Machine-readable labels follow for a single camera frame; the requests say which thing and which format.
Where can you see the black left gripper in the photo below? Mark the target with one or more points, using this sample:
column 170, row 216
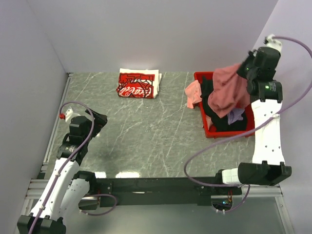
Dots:
column 100, row 120

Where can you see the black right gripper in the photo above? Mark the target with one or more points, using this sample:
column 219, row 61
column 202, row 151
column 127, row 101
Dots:
column 250, row 57

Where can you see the dusty rose t-shirt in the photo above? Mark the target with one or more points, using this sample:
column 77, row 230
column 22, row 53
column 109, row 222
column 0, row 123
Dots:
column 229, row 91

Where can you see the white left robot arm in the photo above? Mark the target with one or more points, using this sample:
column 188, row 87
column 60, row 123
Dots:
column 67, row 184

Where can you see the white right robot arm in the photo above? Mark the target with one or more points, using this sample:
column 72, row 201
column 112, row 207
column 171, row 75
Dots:
column 268, row 166

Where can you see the folded red white Coca-Cola shirt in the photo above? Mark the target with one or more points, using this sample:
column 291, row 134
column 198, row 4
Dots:
column 138, row 83

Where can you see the lavender shirt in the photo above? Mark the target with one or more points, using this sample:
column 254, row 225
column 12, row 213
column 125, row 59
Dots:
column 235, row 115

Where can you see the black shirt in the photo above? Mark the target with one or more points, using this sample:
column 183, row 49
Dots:
column 221, row 124

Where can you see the light salmon pink shirt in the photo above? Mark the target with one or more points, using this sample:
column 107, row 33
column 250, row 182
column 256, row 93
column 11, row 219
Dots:
column 198, row 92

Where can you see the red plastic bin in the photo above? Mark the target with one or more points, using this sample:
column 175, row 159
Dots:
column 209, row 129

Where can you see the black base crossbar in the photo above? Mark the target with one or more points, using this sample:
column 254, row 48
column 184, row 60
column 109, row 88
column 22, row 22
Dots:
column 158, row 191

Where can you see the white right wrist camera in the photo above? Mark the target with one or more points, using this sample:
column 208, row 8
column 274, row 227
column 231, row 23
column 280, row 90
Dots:
column 273, row 43

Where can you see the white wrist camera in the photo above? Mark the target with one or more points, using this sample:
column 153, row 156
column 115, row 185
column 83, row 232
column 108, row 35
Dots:
column 68, row 115
column 273, row 43

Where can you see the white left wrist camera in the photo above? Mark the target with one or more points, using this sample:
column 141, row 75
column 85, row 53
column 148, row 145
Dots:
column 68, row 115

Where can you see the aluminium rail frame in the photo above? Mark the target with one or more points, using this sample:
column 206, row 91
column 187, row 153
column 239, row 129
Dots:
column 158, row 138

